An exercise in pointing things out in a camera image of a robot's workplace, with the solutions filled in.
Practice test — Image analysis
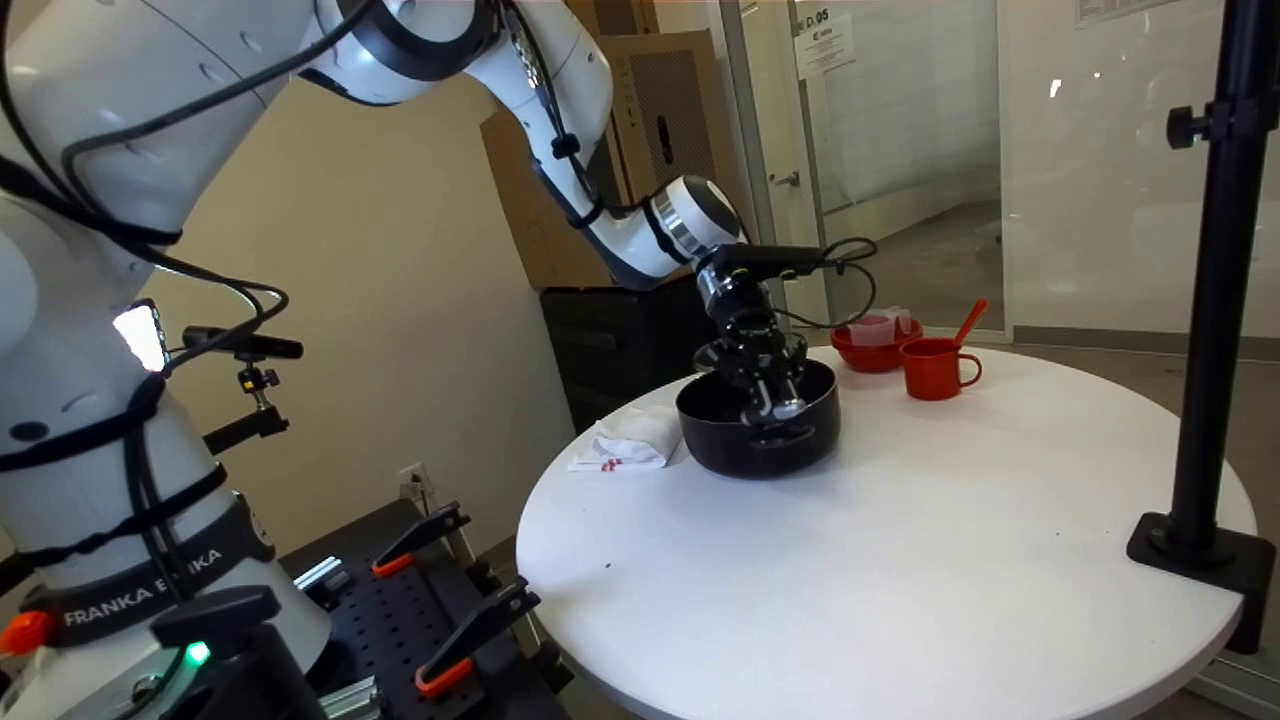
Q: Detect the white towel with red mark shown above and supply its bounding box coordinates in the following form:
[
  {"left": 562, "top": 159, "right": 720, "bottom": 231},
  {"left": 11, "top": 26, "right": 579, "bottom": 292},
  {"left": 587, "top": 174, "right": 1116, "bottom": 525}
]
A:
[{"left": 568, "top": 438, "right": 682, "bottom": 479}]

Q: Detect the plain cardboard box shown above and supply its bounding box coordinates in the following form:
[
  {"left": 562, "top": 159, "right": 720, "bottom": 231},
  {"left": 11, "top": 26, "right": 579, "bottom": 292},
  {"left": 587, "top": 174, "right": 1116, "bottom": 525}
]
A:
[{"left": 476, "top": 0, "right": 670, "bottom": 292}]

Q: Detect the black device with green light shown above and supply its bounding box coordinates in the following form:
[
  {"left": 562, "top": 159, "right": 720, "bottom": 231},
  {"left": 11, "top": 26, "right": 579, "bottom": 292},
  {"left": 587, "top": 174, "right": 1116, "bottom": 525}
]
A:
[{"left": 131, "top": 584, "right": 324, "bottom": 720}]

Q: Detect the cardboard box with handle hole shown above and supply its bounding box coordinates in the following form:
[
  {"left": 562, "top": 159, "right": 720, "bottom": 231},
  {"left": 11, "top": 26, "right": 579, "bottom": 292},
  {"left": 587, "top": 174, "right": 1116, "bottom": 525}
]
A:
[{"left": 591, "top": 27, "right": 752, "bottom": 216}]

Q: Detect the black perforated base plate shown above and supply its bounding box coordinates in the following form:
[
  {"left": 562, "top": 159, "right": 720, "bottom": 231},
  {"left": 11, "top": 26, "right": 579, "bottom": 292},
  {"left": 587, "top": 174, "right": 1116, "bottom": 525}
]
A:
[{"left": 275, "top": 501, "right": 578, "bottom": 720}]

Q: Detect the black clamp with orange handle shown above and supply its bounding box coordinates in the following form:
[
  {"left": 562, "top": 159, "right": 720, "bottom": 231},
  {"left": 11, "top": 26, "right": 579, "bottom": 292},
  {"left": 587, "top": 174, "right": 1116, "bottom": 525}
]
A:
[
  {"left": 414, "top": 576, "right": 544, "bottom": 705},
  {"left": 367, "top": 501, "right": 476, "bottom": 584}
]

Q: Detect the folded white towel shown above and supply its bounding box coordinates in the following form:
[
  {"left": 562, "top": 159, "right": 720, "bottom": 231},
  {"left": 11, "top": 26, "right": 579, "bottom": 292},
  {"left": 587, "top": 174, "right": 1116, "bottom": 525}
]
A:
[{"left": 591, "top": 402, "right": 689, "bottom": 466}]

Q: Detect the red bowl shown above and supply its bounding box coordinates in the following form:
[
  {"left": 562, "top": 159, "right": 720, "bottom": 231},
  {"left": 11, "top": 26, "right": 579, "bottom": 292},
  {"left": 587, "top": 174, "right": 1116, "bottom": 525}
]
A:
[{"left": 829, "top": 308, "right": 929, "bottom": 376}]

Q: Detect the white door notice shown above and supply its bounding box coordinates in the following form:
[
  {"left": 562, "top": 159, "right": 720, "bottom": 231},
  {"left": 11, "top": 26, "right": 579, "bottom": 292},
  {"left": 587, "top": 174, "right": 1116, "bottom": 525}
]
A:
[{"left": 793, "top": 9, "right": 858, "bottom": 81}]

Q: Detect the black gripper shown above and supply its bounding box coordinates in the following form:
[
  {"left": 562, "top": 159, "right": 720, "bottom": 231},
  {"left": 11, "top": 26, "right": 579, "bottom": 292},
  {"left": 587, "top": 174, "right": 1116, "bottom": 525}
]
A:
[{"left": 692, "top": 260, "right": 812, "bottom": 422}]

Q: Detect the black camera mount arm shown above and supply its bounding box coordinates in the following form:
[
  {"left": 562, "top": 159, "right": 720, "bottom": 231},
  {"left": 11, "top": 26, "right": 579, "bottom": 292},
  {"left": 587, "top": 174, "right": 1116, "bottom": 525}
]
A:
[{"left": 180, "top": 323, "right": 307, "bottom": 458}]

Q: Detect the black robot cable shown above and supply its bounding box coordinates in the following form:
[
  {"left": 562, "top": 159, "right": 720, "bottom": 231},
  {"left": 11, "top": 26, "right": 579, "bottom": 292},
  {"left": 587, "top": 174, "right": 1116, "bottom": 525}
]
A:
[{"left": 0, "top": 0, "right": 885, "bottom": 335}]

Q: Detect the red handled utensil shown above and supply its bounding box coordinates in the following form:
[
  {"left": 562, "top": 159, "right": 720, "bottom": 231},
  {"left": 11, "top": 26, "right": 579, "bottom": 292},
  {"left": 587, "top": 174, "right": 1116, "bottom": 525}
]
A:
[{"left": 949, "top": 297, "right": 991, "bottom": 354}]

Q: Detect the black cooking pot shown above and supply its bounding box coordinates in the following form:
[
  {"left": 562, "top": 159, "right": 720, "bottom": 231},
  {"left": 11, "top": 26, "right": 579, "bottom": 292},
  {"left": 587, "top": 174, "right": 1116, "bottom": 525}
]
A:
[{"left": 671, "top": 356, "right": 846, "bottom": 485}]

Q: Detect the black equipment rack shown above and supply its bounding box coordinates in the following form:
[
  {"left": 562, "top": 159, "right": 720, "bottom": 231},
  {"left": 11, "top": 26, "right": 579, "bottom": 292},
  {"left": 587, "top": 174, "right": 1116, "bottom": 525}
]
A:
[{"left": 536, "top": 275, "right": 718, "bottom": 431}]

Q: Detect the red cup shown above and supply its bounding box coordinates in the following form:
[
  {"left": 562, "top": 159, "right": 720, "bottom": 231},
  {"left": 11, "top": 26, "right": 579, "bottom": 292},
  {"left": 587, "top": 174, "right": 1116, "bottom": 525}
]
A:
[{"left": 901, "top": 335, "right": 988, "bottom": 403}]

